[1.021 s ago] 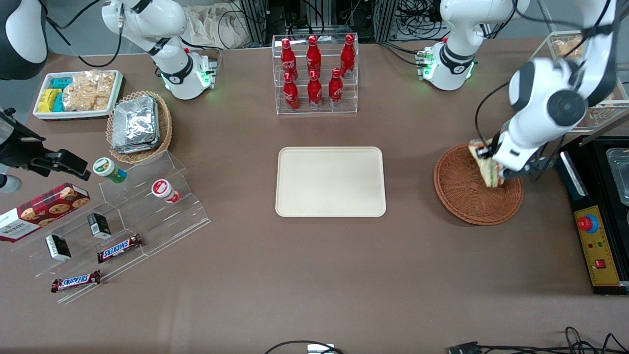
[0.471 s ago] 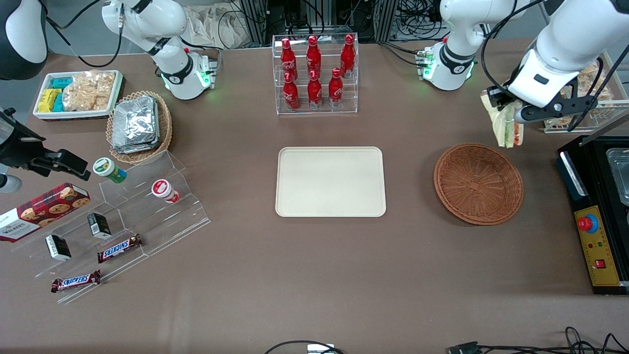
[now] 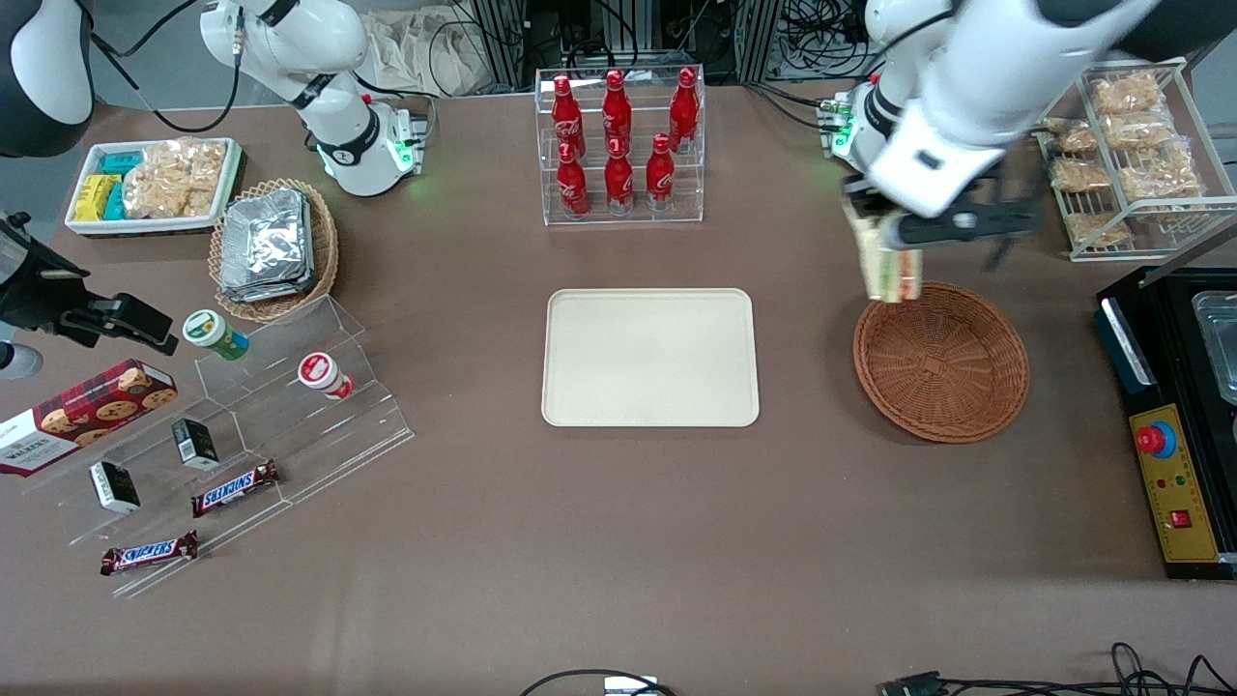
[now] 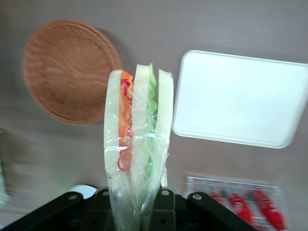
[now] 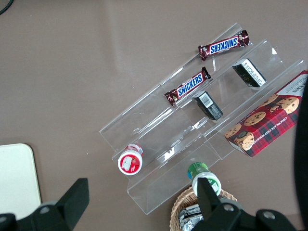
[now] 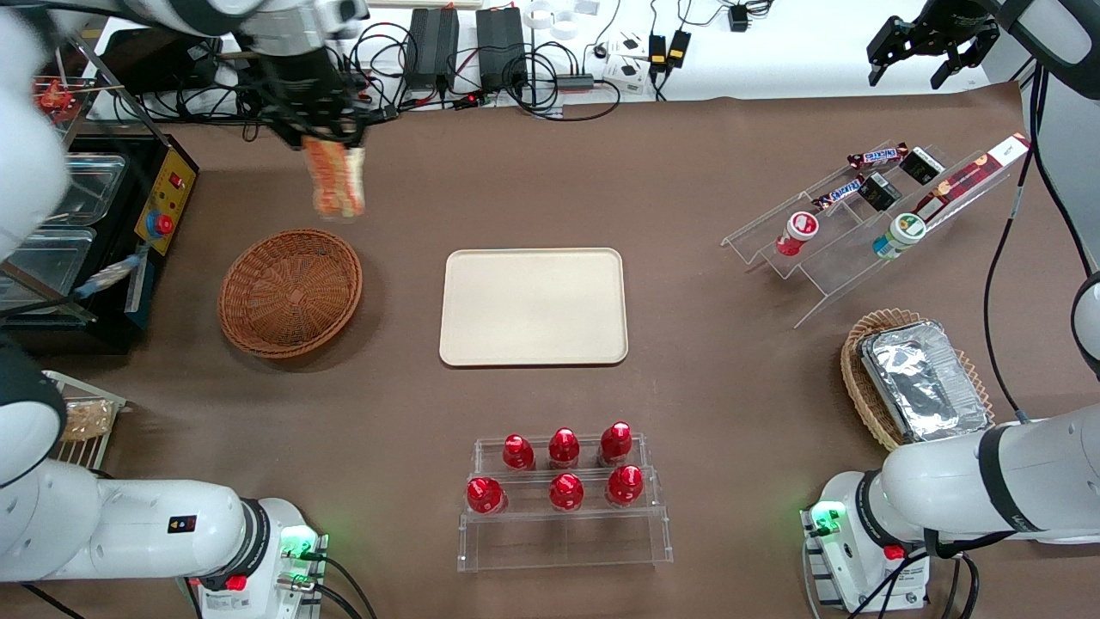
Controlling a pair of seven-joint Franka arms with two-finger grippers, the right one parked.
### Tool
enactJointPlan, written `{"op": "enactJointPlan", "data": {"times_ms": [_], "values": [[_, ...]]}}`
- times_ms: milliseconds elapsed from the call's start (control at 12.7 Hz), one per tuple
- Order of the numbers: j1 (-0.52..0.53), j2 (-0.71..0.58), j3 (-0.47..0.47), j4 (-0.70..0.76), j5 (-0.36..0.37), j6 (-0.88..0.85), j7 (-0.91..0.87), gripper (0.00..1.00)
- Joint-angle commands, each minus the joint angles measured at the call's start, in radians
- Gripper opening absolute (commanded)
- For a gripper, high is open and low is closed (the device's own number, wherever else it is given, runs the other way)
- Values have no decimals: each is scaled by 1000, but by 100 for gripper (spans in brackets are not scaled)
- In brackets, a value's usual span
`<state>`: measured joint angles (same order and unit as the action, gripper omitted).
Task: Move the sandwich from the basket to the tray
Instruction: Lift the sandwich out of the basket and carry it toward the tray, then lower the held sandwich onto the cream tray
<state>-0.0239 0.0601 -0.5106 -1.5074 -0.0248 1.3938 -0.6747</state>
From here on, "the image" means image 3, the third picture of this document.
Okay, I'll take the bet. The black appliance with yellow panel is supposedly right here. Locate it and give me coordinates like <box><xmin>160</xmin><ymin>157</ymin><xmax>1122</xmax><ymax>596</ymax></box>
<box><xmin>1095</xmin><ymin>265</ymin><xmax>1237</xmax><ymax>582</ymax></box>

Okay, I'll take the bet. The round brown wicker basket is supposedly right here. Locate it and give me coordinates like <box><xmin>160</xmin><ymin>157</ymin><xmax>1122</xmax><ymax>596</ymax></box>
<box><xmin>852</xmin><ymin>280</ymin><xmax>1031</xmax><ymax>445</ymax></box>

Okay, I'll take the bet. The brown Snickers bar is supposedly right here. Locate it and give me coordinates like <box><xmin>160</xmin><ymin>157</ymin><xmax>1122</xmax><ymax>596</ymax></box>
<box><xmin>190</xmin><ymin>460</ymin><xmax>281</xmax><ymax>518</ymax></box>
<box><xmin>100</xmin><ymin>530</ymin><xmax>200</xmax><ymax>578</ymax></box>

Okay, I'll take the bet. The black cable with white plug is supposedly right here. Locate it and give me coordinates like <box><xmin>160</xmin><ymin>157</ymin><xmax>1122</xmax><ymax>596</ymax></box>
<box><xmin>520</xmin><ymin>669</ymin><xmax>677</xmax><ymax>696</ymax></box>

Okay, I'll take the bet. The red cola bottle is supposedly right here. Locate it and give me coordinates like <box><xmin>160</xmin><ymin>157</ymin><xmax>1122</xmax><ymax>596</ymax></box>
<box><xmin>669</xmin><ymin>66</ymin><xmax>701</xmax><ymax>154</ymax></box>
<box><xmin>551</xmin><ymin>74</ymin><xmax>587</xmax><ymax>161</ymax></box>
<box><xmin>556</xmin><ymin>142</ymin><xmax>590</xmax><ymax>219</ymax></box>
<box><xmin>645</xmin><ymin>133</ymin><xmax>676</xmax><ymax>213</ymax></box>
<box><xmin>604</xmin><ymin>137</ymin><xmax>636</xmax><ymax>217</ymax></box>
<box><xmin>601</xmin><ymin>69</ymin><xmax>634</xmax><ymax>156</ymax></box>

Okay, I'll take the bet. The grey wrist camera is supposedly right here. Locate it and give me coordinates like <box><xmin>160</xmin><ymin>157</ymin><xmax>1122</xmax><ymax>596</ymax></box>
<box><xmin>0</xmin><ymin>340</ymin><xmax>45</xmax><ymax>382</ymax></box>
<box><xmin>887</xmin><ymin>205</ymin><xmax>1043</xmax><ymax>245</ymax></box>

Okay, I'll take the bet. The green lid cup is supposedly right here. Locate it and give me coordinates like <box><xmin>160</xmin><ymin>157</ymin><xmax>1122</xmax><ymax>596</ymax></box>
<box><xmin>183</xmin><ymin>309</ymin><xmax>250</xmax><ymax>363</ymax></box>

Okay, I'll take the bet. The clear bag of snacks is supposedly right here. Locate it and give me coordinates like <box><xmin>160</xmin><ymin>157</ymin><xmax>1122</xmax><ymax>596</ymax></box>
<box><xmin>1050</xmin><ymin>157</ymin><xmax>1112</xmax><ymax>193</ymax></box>
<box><xmin>1090</xmin><ymin>72</ymin><xmax>1166</xmax><ymax>117</ymax></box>
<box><xmin>1047</xmin><ymin>118</ymin><xmax>1099</xmax><ymax>154</ymax></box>
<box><xmin>1066</xmin><ymin>211</ymin><xmax>1128</xmax><ymax>247</ymax></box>
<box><xmin>1102</xmin><ymin>111</ymin><xmax>1178</xmax><ymax>152</ymax></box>
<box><xmin>1121</xmin><ymin>143</ymin><xmax>1205</xmax><ymax>202</ymax></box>

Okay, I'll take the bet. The clear acrylic bottle rack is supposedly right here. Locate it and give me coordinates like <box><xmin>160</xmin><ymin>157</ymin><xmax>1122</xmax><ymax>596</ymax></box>
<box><xmin>534</xmin><ymin>63</ymin><xmax>706</xmax><ymax>229</ymax></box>

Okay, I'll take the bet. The red lid cup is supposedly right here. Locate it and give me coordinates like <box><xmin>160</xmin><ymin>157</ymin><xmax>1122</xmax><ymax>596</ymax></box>
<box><xmin>298</xmin><ymin>353</ymin><xmax>356</xmax><ymax>401</ymax></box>

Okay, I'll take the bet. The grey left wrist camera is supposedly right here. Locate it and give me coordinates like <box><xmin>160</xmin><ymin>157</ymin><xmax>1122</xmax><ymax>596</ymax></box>
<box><xmin>887</xmin><ymin>205</ymin><xmax>1043</xmax><ymax>245</ymax></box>

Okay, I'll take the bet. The red tartan cookie box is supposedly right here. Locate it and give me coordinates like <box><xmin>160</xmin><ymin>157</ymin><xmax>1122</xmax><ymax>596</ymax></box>
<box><xmin>0</xmin><ymin>359</ymin><xmax>180</xmax><ymax>479</ymax></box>

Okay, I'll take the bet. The white wire rack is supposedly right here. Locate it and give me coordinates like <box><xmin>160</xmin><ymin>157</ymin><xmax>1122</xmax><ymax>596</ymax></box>
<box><xmin>1036</xmin><ymin>58</ymin><xmax>1237</xmax><ymax>264</ymax></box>

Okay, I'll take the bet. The triangular sandwich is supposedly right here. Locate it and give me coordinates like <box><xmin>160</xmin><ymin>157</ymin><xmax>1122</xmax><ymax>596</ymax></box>
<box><xmin>849</xmin><ymin>198</ymin><xmax>921</xmax><ymax>305</ymax></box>

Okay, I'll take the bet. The aluminium frame post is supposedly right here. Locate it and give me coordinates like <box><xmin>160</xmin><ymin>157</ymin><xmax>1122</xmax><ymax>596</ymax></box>
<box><xmin>738</xmin><ymin>0</ymin><xmax>780</xmax><ymax>84</ymax></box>
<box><xmin>472</xmin><ymin>0</ymin><xmax>529</xmax><ymax>90</ymax></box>

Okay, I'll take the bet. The yellow snack packet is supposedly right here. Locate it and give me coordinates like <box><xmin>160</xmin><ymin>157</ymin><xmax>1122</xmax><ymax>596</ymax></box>
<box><xmin>73</xmin><ymin>174</ymin><xmax>123</xmax><ymax>222</ymax></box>

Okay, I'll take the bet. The black cable with connector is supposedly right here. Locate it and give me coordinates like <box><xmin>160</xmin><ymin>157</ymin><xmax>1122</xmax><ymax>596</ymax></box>
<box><xmin>879</xmin><ymin>642</ymin><xmax>1237</xmax><ymax>696</ymax></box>

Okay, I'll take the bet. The black cable bundle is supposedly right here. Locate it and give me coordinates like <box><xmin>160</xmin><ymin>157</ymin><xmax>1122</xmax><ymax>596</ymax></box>
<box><xmin>778</xmin><ymin>0</ymin><xmax>873</xmax><ymax>80</ymax></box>

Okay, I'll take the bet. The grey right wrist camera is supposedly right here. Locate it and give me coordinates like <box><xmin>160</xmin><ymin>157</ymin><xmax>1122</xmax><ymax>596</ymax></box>
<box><xmin>0</xmin><ymin>340</ymin><xmax>45</xmax><ymax>382</ymax></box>

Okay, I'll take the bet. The silver foil pack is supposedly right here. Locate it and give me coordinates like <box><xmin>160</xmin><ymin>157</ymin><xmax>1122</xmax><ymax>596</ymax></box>
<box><xmin>218</xmin><ymin>188</ymin><xmax>320</xmax><ymax>304</ymax></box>

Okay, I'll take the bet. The clear bag of crackers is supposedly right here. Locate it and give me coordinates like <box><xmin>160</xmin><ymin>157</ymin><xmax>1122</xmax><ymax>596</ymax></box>
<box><xmin>123</xmin><ymin>138</ymin><xmax>229</xmax><ymax>219</ymax></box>

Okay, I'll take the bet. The clear acrylic stepped display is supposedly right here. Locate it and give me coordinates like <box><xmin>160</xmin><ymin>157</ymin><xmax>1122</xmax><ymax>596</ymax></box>
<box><xmin>19</xmin><ymin>295</ymin><xmax>417</xmax><ymax>600</ymax></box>

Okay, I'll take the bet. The beige plastic tray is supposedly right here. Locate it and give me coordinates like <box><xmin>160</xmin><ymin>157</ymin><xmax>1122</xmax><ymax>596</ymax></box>
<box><xmin>540</xmin><ymin>287</ymin><xmax>762</xmax><ymax>428</ymax></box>

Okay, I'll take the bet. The small black box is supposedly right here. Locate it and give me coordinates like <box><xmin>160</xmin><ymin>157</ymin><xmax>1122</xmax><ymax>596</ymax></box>
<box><xmin>89</xmin><ymin>461</ymin><xmax>142</xmax><ymax>515</ymax></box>
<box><xmin>172</xmin><ymin>418</ymin><xmax>220</xmax><ymax>472</ymax></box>

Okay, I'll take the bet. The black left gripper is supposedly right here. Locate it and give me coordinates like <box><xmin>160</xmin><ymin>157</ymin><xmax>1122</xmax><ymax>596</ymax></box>
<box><xmin>840</xmin><ymin>176</ymin><xmax>926</xmax><ymax>293</ymax></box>

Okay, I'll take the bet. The clear rectangular container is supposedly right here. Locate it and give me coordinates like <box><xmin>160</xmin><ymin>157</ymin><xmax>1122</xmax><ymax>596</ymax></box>
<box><xmin>1192</xmin><ymin>290</ymin><xmax>1237</xmax><ymax>407</ymax></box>

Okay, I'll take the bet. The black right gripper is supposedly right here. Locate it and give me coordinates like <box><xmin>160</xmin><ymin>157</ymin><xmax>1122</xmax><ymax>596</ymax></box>
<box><xmin>0</xmin><ymin>213</ymin><xmax>181</xmax><ymax>356</ymax></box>

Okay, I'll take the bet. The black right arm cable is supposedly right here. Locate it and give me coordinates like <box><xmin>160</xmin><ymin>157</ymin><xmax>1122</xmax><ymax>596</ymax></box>
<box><xmin>90</xmin><ymin>0</ymin><xmax>243</xmax><ymax>135</ymax></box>

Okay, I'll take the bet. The oval wicker basket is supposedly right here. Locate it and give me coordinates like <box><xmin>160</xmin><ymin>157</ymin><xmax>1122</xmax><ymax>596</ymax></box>
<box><xmin>209</xmin><ymin>178</ymin><xmax>340</xmax><ymax>324</ymax></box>

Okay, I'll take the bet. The white rectangular snack tray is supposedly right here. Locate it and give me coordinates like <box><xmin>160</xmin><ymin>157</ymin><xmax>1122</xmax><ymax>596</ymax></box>
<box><xmin>65</xmin><ymin>137</ymin><xmax>245</xmax><ymax>239</ymax></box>

